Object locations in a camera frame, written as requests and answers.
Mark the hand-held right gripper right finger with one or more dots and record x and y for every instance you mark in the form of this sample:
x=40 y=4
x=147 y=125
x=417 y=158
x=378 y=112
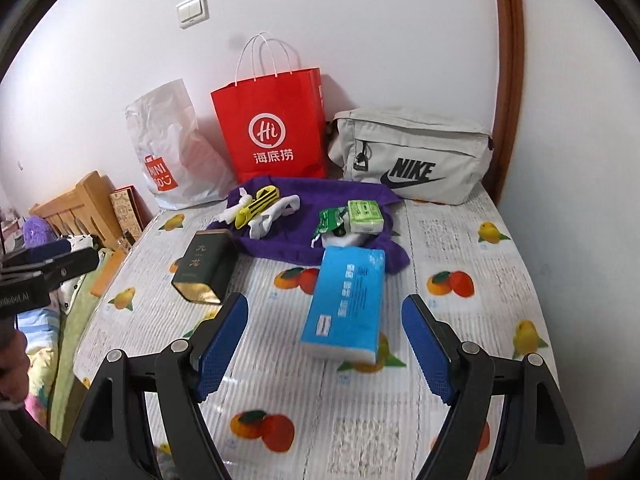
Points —
x=425 y=350

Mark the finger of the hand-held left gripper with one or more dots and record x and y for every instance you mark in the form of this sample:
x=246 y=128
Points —
x=57 y=247
x=65 y=265

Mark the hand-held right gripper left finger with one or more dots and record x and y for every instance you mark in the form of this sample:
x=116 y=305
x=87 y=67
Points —
x=222 y=345

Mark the blue tissue pack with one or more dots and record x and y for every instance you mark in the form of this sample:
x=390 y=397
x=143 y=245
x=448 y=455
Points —
x=345 y=305

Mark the white plastic packet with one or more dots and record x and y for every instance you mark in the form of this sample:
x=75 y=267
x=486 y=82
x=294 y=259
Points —
x=235 y=207

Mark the white cloth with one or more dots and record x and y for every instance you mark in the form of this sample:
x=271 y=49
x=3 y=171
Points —
x=280 y=212

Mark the green tissue packet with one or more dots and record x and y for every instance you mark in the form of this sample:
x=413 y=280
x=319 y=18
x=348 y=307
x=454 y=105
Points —
x=367 y=215

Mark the green sachet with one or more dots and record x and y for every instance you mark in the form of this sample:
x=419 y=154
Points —
x=327 y=222

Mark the person's left hand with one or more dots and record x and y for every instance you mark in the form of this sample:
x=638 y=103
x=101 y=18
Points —
x=12 y=370

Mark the purple plush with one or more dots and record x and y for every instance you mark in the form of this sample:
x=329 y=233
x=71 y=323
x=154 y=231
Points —
x=37 y=232

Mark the polka dot pillow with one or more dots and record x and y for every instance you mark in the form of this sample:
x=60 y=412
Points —
x=82 y=285

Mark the wooden headboard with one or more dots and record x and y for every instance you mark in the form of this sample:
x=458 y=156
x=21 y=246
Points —
x=85 y=205

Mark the colourful bedding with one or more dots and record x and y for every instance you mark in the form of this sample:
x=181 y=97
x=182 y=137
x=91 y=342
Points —
x=40 y=355

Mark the green blanket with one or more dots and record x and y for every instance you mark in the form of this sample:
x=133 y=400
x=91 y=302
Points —
x=70 y=360

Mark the patterned brown box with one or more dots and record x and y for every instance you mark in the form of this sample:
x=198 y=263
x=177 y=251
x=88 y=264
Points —
x=127 y=210

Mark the dark tea tin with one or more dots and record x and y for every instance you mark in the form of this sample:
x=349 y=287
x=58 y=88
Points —
x=205 y=265

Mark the fruit-print tablecloth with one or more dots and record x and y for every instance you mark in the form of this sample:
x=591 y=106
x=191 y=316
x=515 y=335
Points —
x=310 y=410

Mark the purple cloth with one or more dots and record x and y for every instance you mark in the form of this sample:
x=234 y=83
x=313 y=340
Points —
x=295 y=247

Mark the white plastic shopping bag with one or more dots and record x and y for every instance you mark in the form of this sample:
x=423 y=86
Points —
x=170 y=135

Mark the grey waist bag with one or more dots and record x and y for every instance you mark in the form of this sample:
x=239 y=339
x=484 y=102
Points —
x=415 y=145

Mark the red paper bag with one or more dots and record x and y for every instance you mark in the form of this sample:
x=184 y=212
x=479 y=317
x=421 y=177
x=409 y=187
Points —
x=272 y=125

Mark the white light switch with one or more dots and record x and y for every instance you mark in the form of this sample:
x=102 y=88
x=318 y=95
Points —
x=192 y=10

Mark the brown wooden door frame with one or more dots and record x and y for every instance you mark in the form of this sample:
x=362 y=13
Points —
x=510 y=85

